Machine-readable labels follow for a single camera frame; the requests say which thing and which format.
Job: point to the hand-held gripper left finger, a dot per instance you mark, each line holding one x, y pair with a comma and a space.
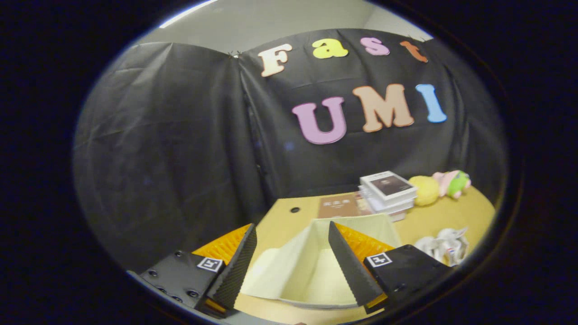
235, 271

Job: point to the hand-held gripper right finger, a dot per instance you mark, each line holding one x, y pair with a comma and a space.
352, 271

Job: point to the grey fabric storage box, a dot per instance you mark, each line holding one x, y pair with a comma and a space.
307, 271

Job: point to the white canvas shoe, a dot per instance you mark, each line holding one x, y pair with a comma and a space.
429, 246
454, 246

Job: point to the brown cover book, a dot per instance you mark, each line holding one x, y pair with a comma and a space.
338, 207

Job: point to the pinkish thick book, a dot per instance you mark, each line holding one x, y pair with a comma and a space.
397, 215

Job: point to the plain white book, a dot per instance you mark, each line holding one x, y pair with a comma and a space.
384, 205

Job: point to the white book with portrait cover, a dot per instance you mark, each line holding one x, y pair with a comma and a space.
388, 185

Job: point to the yellow round plush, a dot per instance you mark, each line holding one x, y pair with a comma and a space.
424, 192

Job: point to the pink and green plush toy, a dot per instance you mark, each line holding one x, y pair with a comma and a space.
454, 183

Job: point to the black backdrop cloth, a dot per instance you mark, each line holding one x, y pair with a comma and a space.
171, 135

